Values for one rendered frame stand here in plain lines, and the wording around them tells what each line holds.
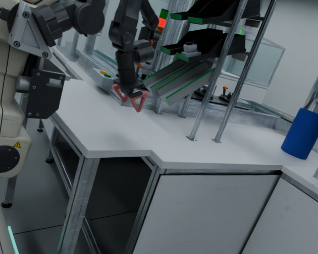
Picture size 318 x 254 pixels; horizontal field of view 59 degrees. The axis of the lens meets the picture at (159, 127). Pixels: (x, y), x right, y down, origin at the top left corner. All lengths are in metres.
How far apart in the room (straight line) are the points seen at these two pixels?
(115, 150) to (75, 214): 0.28
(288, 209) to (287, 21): 12.29
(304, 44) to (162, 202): 12.10
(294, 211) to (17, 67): 1.31
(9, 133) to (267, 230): 1.27
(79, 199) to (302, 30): 12.52
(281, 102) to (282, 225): 11.37
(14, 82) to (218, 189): 0.89
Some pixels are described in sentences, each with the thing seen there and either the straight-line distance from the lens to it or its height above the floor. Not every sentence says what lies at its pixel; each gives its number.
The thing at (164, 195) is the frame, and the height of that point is 0.71.
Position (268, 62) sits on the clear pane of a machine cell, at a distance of 7.93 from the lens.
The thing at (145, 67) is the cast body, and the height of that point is 1.06.
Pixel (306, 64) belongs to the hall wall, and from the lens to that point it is 12.67.
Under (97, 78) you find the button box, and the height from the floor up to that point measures 0.93.
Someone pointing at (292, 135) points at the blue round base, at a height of 0.96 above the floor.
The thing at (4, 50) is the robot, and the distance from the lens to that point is 0.96.
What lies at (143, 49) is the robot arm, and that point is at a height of 1.20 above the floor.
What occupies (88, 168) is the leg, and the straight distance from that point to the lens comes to 0.97.
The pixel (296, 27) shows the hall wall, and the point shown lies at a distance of 13.28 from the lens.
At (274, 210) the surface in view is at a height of 0.64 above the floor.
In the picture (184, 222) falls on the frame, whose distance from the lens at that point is 1.27.
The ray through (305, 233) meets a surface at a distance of 1.51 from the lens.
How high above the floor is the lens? 1.25
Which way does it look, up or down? 17 degrees down
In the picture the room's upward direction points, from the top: 19 degrees clockwise
